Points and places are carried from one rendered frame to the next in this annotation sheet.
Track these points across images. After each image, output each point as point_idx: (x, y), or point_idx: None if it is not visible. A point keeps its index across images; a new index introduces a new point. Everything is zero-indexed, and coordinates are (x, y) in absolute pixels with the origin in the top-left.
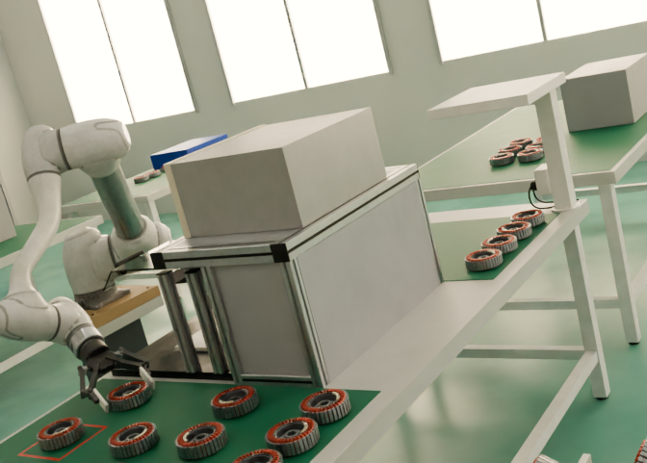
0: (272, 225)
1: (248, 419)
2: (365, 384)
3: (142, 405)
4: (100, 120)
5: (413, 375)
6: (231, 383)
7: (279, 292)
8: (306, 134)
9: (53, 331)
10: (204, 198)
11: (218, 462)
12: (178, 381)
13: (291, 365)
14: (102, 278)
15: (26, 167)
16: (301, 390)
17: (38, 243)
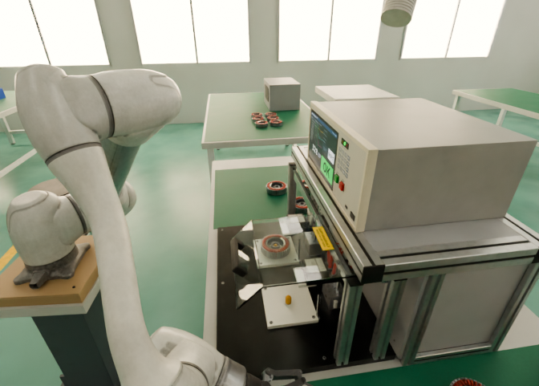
0: (474, 216)
1: None
2: (520, 336)
3: None
4: (152, 73)
5: (536, 316)
6: (395, 364)
7: (505, 286)
8: (484, 123)
9: None
10: (407, 190)
11: None
12: (327, 376)
13: (471, 339)
14: (69, 243)
15: (46, 135)
16: (484, 359)
17: (130, 270)
